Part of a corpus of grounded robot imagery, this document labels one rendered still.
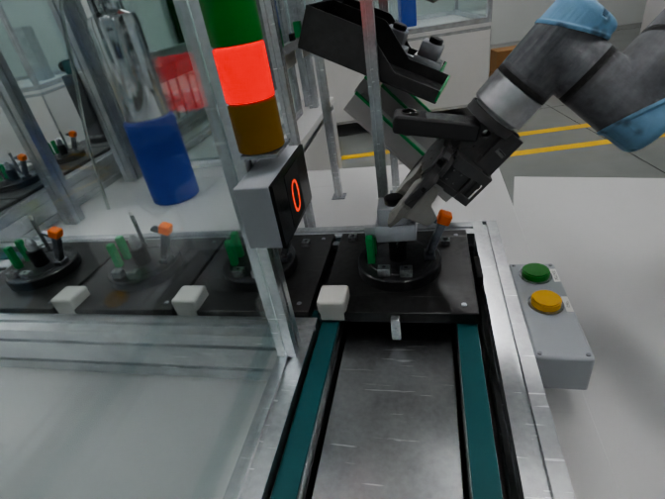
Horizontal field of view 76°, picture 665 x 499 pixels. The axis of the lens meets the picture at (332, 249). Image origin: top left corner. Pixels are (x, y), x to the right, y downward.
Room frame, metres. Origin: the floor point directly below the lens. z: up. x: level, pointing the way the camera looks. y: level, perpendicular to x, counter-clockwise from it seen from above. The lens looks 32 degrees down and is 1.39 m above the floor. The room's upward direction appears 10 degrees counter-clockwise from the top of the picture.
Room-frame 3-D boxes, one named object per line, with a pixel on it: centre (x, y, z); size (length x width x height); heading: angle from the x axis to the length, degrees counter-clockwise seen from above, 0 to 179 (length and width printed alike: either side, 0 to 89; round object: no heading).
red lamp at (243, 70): (0.44, 0.06, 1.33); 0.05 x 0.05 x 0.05
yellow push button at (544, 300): (0.46, -0.29, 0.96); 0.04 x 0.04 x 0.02
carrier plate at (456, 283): (0.60, -0.11, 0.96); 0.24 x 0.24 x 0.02; 75
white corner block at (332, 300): (0.53, 0.01, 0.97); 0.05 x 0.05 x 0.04; 75
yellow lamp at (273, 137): (0.44, 0.06, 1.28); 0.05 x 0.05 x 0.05
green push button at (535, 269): (0.52, -0.31, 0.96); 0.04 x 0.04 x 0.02
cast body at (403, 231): (0.60, -0.10, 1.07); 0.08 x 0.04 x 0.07; 75
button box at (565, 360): (0.46, -0.29, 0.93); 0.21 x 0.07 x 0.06; 165
